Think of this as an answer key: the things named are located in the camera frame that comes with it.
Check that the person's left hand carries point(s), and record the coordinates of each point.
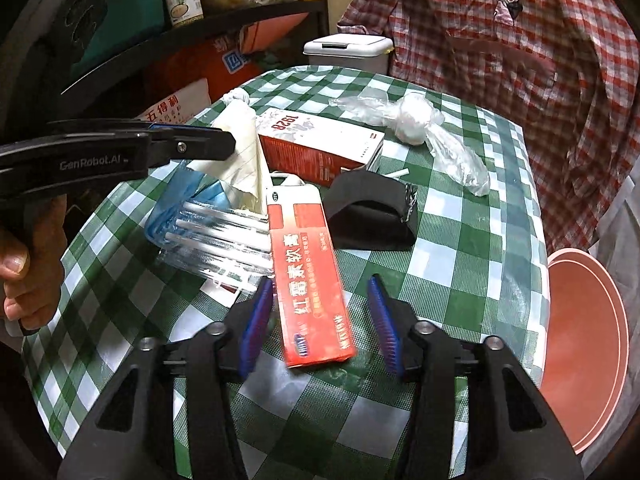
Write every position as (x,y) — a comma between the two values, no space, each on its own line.
(37,280)

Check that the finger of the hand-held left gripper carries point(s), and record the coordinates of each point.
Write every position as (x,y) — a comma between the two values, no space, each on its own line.
(200,144)

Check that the black pouch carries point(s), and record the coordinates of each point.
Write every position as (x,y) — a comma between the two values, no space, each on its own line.
(365,215)

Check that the blue plastic bag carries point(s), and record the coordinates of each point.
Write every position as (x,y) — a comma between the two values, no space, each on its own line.
(172,205)

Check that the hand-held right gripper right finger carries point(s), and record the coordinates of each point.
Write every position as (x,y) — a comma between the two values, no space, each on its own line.
(385,330)

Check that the green checkered tablecloth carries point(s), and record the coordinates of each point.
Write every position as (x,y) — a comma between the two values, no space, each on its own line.
(450,260)

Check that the cream cloth bag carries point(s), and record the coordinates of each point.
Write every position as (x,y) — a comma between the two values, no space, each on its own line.
(240,150)

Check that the salmon pink panel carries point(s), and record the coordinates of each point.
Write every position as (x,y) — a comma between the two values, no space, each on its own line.
(280,32)

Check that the orange printed bag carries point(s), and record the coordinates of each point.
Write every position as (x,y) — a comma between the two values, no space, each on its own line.
(220,70)

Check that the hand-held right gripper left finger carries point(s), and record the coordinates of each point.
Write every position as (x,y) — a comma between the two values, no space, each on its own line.
(256,322)

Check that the white bag with red print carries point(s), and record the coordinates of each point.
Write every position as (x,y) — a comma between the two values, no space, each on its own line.
(175,102)

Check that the red and white milk carton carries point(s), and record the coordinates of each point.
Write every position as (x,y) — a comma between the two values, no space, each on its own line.
(310,150)

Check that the red plaid shirt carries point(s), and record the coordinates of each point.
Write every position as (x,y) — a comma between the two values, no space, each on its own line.
(525,85)

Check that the clear pack of white straws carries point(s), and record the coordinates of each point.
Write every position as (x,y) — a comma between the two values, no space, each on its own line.
(220,245)

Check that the white trash bin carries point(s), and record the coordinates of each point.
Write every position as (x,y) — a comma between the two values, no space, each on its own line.
(345,52)

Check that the pink plastic basin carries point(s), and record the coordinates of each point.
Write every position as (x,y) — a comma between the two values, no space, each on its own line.
(585,350)

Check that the clear bag with white tissue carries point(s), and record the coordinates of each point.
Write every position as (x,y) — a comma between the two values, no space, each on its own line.
(415,117)

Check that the red ointment box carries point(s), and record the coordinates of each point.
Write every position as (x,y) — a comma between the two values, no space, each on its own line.
(310,280)

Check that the green plastic box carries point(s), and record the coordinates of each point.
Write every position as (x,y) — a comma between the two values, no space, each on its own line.
(130,15)

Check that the white drinking straw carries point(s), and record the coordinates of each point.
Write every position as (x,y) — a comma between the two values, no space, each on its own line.
(397,175)

